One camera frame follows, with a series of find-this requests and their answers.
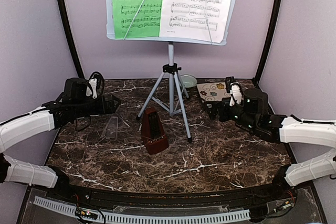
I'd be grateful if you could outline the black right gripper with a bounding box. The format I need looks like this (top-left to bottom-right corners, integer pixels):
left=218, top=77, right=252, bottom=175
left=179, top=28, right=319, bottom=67
left=204, top=97, right=258, bottom=132

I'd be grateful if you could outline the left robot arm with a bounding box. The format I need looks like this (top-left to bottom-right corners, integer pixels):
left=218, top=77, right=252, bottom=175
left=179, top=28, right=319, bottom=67
left=1, top=72, right=121, bottom=201

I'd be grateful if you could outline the left black frame post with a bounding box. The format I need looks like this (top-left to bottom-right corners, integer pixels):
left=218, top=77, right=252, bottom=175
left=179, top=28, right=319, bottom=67
left=57, top=0, right=85, bottom=78

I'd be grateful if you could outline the black front rail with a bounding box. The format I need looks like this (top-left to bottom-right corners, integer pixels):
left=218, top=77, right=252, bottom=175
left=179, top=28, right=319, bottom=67
left=31, top=176, right=302, bottom=210

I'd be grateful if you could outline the red wooden metronome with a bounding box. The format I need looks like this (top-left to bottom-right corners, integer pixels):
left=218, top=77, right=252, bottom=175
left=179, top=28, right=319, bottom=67
left=141, top=108, right=169, bottom=155

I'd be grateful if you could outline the green sheet music page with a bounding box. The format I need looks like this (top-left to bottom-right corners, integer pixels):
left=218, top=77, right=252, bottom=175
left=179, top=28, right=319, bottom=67
left=112, top=0, right=162, bottom=39

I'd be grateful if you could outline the white slotted cable duct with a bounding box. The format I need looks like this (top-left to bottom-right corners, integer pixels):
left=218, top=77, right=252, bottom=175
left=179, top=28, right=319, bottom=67
left=33, top=196, right=250, bottom=223

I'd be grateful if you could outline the white sheet music page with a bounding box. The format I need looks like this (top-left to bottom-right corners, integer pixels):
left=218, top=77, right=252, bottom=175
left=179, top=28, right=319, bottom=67
left=159, top=0, right=232, bottom=44

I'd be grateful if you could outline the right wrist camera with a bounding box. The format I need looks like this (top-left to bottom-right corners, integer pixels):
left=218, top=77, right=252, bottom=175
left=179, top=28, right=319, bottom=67
left=225, top=76, right=243, bottom=106

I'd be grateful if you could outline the floral square plate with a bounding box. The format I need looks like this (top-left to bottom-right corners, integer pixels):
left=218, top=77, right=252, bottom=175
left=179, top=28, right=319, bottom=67
left=196, top=81, right=231, bottom=102

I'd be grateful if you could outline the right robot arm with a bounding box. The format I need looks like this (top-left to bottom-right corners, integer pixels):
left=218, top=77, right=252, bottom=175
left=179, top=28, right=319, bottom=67
left=204, top=84, right=335, bottom=200

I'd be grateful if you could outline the light blue music stand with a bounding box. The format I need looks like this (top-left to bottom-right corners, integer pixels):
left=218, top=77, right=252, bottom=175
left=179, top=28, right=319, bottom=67
left=105, top=0, right=242, bottom=143

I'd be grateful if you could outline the clear metronome front cover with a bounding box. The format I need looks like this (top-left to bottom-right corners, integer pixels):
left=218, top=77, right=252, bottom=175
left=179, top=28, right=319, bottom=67
left=100, top=116, right=119, bottom=140

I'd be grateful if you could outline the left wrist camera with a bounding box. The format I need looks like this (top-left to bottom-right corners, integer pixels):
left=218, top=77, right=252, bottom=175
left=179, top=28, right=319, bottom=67
left=86, top=71, right=104, bottom=99

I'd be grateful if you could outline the small circuit board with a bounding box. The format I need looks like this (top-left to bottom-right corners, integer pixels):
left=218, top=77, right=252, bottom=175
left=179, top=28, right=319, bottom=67
left=75, top=208, right=98, bottom=220

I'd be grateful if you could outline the celadon green bowl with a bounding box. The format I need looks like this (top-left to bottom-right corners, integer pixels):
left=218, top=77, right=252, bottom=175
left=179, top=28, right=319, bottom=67
left=180, top=74, right=197, bottom=88

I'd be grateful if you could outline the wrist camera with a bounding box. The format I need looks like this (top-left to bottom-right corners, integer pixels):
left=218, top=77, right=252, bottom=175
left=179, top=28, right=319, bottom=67
left=86, top=71, right=104, bottom=99
left=225, top=76, right=243, bottom=106

